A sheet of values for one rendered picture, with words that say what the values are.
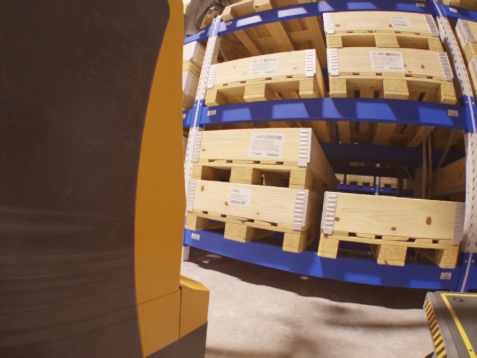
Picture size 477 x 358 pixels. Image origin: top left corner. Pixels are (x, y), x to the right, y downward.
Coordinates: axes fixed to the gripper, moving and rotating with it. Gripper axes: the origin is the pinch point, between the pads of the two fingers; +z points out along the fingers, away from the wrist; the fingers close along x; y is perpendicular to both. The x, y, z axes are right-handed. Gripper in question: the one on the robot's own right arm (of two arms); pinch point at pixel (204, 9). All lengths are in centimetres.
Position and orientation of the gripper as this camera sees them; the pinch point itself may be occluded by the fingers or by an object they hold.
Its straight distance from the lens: 110.9
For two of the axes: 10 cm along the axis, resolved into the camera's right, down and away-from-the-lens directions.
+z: -1.7, 7.8, -6.0
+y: -4.6, 4.8, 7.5
